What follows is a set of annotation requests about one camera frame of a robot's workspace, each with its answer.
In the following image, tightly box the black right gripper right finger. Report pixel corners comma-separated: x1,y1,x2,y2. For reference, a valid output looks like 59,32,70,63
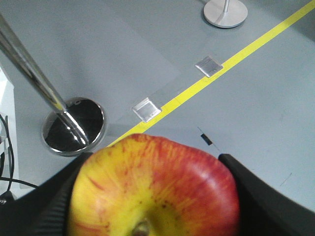
219,154,315,236

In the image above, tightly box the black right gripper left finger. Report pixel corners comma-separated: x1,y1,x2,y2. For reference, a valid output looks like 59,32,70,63
0,152,92,236

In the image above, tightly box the red yellow apple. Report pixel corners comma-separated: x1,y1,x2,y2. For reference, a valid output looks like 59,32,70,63
66,134,240,236

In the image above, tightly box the chrome round stand base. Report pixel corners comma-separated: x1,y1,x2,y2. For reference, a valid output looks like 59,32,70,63
0,17,107,156

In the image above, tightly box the metal floor socket plate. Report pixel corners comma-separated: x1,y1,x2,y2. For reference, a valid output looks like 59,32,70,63
132,97,162,123
195,56,223,78

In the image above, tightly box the matte round stand base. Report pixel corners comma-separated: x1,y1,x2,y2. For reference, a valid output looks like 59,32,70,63
203,0,248,29

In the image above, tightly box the yellow floor tape line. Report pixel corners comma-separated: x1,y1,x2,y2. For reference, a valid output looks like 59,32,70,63
107,1,315,148

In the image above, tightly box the black cable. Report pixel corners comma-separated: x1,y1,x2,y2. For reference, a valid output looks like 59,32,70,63
0,115,39,197

